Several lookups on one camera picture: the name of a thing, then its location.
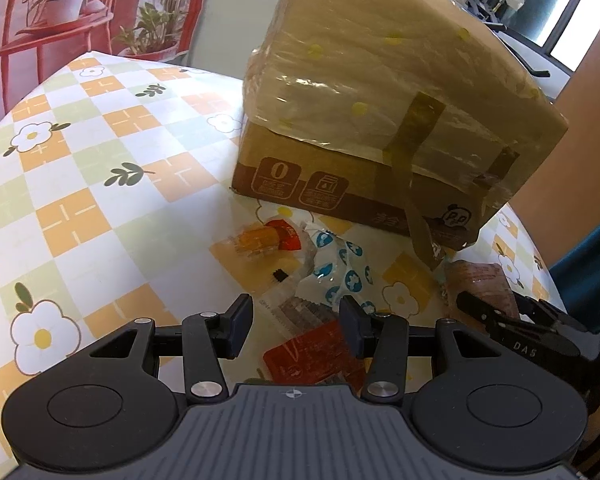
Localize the cardboard box with plastic liner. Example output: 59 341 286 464
230 0 571 271

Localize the white blue-dotted snack packet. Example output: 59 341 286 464
300 225 376 311

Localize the wooden board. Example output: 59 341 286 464
510 25 600 271

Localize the black exercise bike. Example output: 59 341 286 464
452 0 551 78

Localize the clear packet with red label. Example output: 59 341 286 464
222 217 306 263

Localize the printed wall backdrop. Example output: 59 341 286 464
0 0 216 131

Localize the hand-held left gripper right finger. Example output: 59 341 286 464
339 295 518 403

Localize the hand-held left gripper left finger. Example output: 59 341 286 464
87 294 255 402

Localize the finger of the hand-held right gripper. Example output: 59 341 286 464
455 291 512 332
512 294 589 334

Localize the silver striped packet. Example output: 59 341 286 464
260 260 341 341

